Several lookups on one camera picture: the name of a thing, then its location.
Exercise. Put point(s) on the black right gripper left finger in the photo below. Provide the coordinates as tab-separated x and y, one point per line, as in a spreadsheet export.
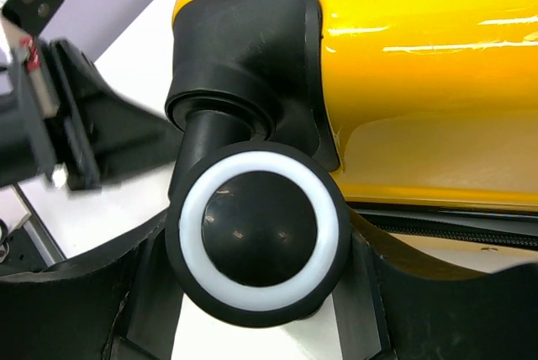
118	301

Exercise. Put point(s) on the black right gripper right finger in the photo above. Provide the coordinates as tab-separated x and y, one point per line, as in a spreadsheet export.
396	302

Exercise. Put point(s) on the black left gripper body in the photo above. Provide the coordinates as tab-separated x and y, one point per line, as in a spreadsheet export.
48	120

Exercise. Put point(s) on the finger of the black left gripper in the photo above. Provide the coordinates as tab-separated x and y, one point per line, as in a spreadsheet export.
103	138

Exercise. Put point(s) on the yellow hard-shell suitcase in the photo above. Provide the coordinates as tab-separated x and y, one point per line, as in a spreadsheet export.
294	110

